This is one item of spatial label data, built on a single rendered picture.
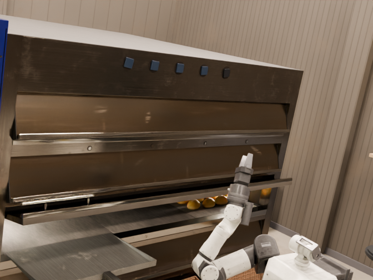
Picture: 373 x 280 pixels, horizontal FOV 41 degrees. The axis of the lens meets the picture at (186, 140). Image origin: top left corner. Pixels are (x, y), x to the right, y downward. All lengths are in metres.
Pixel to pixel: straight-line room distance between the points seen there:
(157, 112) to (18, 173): 0.73
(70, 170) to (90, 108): 0.29
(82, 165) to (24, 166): 0.27
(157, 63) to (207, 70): 0.35
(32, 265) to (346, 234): 4.36
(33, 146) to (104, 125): 0.33
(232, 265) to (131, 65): 0.97
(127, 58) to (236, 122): 0.87
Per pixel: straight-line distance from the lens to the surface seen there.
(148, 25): 7.45
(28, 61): 2.02
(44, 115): 2.10
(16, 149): 2.08
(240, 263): 2.17
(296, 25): 6.32
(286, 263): 2.09
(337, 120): 5.80
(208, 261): 2.13
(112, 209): 2.24
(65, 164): 2.23
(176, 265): 2.88
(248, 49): 6.70
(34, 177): 2.16
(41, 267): 2.22
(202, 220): 2.94
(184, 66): 2.48
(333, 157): 5.83
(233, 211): 2.08
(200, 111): 2.64
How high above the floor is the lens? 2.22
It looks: 12 degrees down
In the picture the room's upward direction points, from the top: 10 degrees clockwise
